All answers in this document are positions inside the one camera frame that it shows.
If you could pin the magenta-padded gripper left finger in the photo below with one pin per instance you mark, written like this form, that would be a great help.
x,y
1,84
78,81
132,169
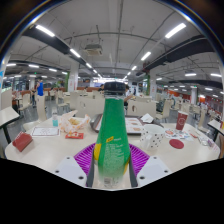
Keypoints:
x,y
83,156

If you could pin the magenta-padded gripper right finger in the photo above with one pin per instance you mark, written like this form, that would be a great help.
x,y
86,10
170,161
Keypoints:
x,y
140,158

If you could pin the green plastic drink bottle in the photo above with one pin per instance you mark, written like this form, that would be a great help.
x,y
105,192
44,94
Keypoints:
x,y
111,140

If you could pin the small red paper carton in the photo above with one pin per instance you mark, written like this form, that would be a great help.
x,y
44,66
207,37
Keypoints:
x,y
74,135

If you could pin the white polka-dot cup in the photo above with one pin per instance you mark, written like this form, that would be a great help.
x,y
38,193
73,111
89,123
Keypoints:
x,y
152,136

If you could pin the clear crumpled food wrapper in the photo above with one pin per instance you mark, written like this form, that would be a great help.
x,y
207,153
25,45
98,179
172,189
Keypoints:
x,y
75,123

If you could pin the dark food tray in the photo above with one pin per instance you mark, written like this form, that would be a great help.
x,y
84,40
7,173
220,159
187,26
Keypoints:
x,y
94,121

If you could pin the flat round red coaster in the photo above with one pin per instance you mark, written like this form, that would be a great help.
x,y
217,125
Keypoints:
x,y
176,144

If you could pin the white paper napkin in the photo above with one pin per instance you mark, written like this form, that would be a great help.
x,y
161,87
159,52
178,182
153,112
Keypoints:
x,y
147,118

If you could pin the white printed card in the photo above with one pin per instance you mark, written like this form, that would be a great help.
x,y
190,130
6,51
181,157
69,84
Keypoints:
x,y
45,131

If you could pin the small blue sanitizer bottle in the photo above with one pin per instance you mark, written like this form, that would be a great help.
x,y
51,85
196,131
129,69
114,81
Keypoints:
x,y
55,120

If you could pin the colourful sticker sheet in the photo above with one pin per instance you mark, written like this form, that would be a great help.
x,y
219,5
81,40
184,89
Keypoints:
x,y
180,134

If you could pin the beige cafeteria chairs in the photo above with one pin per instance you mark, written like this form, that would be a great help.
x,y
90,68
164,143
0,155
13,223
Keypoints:
x,y
85,106

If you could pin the red paper cup with lid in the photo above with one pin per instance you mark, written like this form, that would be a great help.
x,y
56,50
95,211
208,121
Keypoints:
x,y
181,120

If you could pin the person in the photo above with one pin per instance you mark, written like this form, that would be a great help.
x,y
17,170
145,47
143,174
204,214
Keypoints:
x,y
128,97
40,89

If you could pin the red flat box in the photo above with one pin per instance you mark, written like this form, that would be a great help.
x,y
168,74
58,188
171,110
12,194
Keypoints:
x,y
22,141

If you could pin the clear plastic packet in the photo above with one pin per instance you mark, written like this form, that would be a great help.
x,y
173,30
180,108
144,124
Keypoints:
x,y
207,141

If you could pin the ceiling air conditioner unit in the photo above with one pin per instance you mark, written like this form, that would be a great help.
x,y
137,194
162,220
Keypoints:
x,y
93,49

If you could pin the ceiling strip lights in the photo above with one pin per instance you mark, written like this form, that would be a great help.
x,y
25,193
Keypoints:
x,y
45,30

